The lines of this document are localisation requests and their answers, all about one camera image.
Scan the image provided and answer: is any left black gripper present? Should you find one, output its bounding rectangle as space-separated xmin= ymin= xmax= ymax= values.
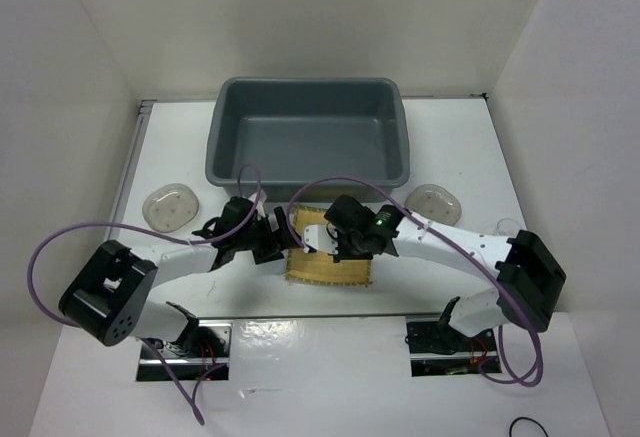
xmin=234 ymin=207 xmax=302 ymax=265

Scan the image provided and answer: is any yellow woven bamboo mat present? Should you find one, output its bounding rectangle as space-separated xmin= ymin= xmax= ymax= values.
xmin=284 ymin=204 xmax=371 ymax=287

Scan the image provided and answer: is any clear glass plate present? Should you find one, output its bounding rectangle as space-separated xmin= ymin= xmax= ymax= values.
xmin=142 ymin=183 xmax=200 ymax=233
xmin=405 ymin=184 xmax=462 ymax=226

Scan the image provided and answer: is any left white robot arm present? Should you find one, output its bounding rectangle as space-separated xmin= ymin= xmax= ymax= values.
xmin=58 ymin=197 xmax=299 ymax=357

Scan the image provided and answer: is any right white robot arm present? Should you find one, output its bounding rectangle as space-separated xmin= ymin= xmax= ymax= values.
xmin=324 ymin=195 xmax=566 ymax=350

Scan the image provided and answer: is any grey plastic bin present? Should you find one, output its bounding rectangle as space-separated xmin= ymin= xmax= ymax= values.
xmin=204 ymin=77 xmax=410 ymax=202

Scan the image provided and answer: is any far clear glass cup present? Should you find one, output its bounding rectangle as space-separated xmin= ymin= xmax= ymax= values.
xmin=494 ymin=218 xmax=522 ymax=237

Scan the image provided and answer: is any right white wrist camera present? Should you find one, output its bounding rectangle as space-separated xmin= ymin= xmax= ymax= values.
xmin=301 ymin=224 xmax=338 ymax=255

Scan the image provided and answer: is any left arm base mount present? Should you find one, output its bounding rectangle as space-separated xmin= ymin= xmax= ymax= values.
xmin=136 ymin=320 xmax=232 ymax=382

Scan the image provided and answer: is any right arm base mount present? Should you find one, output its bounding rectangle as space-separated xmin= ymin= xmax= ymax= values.
xmin=404 ymin=316 xmax=502 ymax=377

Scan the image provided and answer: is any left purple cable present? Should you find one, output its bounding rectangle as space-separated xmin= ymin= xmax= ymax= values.
xmin=28 ymin=162 xmax=270 ymax=426

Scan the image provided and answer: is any aluminium table rail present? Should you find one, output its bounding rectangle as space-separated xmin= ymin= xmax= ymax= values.
xmin=111 ymin=100 xmax=156 ymax=222

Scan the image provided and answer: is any black cable loop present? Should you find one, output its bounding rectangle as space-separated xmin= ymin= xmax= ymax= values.
xmin=509 ymin=416 xmax=550 ymax=437

